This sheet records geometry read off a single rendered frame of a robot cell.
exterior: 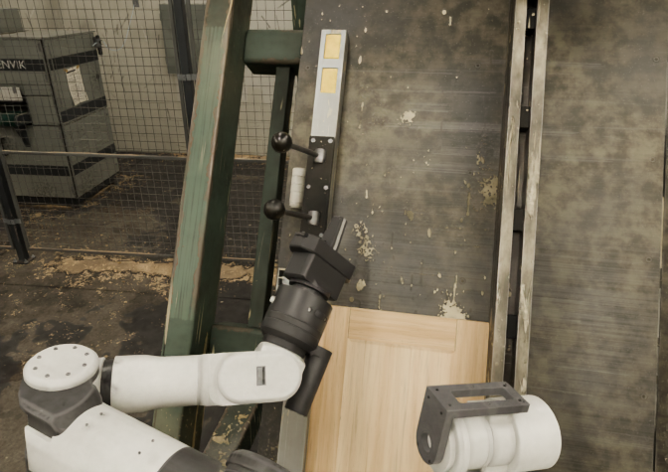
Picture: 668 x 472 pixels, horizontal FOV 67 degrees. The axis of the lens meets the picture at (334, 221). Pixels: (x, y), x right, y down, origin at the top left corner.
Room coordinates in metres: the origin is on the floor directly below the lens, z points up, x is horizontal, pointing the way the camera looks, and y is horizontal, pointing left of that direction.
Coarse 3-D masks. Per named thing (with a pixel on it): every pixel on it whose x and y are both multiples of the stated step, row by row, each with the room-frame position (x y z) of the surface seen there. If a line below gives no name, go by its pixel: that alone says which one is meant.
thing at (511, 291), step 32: (512, 0) 1.05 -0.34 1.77; (544, 0) 0.99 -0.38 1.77; (512, 32) 0.99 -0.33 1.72; (544, 32) 0.96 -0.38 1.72; (512, 64) 0.94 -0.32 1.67; (544, 64) 0.93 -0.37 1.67; (512, 96) 0.91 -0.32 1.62; (512, 128) 0.88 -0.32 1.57; (512, 160) 0.85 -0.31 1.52; (512, 192) 0.82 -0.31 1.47; (512, 224) 0.79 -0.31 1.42; (512, 256) 0.80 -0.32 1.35; (512, 288) 0.77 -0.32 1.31; (512, 320) 0.72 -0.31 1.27; (512, 352) 0.71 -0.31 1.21; (512, 384) 0.67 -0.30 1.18
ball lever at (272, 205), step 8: (272, 200) 0.80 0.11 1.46; (264, 208) 0.80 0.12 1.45; (272, 208) 0.79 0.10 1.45; (280, 208) 0.80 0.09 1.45; (272, 216) 0.79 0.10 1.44; (280, 216) 0.79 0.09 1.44; (296, 216) 0.84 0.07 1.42; (304, 216) 0.85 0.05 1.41; (312, 216) 0.87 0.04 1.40; (312, 224) 0.86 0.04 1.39
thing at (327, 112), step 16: (336, 32) 1.07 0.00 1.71; (320, 48) 1.06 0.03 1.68; (320, 64) 1.04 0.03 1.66; (336, 64) 1.03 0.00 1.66; (320, 80) 1.02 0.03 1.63; (320, 96) 1.01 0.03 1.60; (336, 96) 1.00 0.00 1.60; (320, 112) 0.99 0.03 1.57; (336, 112) 0.98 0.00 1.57; (320, 128) 0.97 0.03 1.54; (336, 128) 0.97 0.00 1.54; (336, 144) 0.97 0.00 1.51; (336, 160) 0.97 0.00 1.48; (288, 416) 0.70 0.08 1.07; (288, 432) 0.68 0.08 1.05; (304, 432) 0.68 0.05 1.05; (288, 448) 0.67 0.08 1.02; (304, 448) 0.67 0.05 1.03; (288, 464) 0.65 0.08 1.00; (304, 464) 0.66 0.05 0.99
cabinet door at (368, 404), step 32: (352, 320) 0.79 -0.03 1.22; (384, 320) 0.78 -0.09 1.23; (416, 320) 0.77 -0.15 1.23; (448, 320) 0.77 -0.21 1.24; (352, 352) 0.76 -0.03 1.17; (384, 352) 0.75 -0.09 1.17; (416, 352) 0.75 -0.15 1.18; (448, 352) 0.74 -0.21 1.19; (480, 352) 0.73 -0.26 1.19; (320, 384) 0.74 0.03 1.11; (352, 384) 0.73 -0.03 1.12; (384, 384) 0.73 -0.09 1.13; (416, 384) 0.72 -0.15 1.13; (448, 384) 0.71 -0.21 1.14; (320, 416) 0.71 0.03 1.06; (352, 416) 0.70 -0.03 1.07; (384, 416) 0.69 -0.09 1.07; (416, 416) 0.69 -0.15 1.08; (320, 448) 0.68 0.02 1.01; (352, 448) 0.67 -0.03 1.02; (384, 448) 0.67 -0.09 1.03; (416, 448) 0.66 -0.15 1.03
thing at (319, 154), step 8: (272, 136) 0.86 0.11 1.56; (280, 136) 0.85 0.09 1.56; (288, 136) 0.86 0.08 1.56; (272, 144) 0.86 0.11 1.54; (280, 144) 0.85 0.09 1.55; (288, 144) 0.85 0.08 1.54; (280, 152) 0.86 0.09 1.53; (304, 152) 0.90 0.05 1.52; (312, 152) 0.91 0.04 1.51; (320, 152) 0.93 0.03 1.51; (320, 160) 0.92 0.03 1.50
